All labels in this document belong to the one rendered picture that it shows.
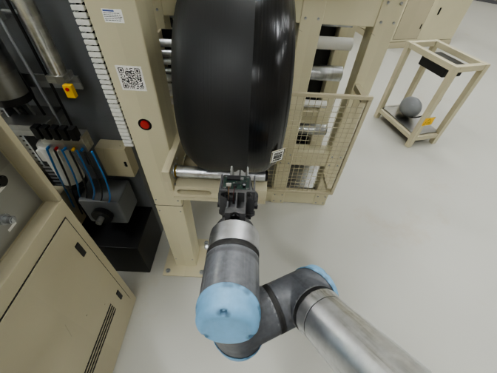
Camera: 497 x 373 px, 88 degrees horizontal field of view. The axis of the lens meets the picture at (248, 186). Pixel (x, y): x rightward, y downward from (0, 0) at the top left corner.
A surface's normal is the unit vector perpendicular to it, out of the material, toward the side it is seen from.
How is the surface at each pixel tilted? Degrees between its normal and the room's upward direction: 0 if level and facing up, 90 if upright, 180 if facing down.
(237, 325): 78
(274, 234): 0
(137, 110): 90
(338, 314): 39
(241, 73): 59
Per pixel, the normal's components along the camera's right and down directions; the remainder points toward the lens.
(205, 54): 0.00, 0.18
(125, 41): -0.03, 0.73
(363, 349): -0.51, -0.82
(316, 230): 0.04, -0.68
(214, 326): -0.03, 0.57
